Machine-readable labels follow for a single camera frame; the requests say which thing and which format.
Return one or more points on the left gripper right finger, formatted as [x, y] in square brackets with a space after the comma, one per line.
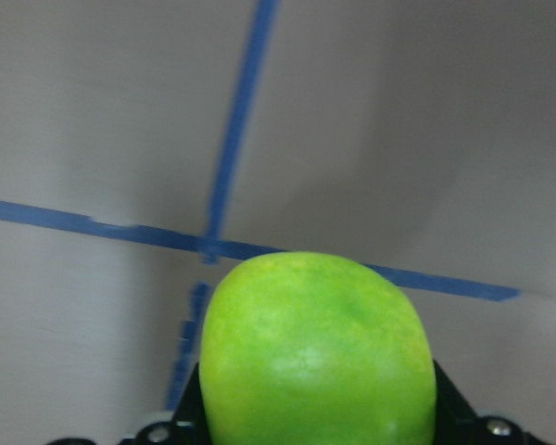
[458, 423]

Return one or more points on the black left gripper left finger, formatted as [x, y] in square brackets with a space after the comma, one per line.
[188, 424]

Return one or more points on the green apple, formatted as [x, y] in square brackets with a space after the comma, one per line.
[308, 348]

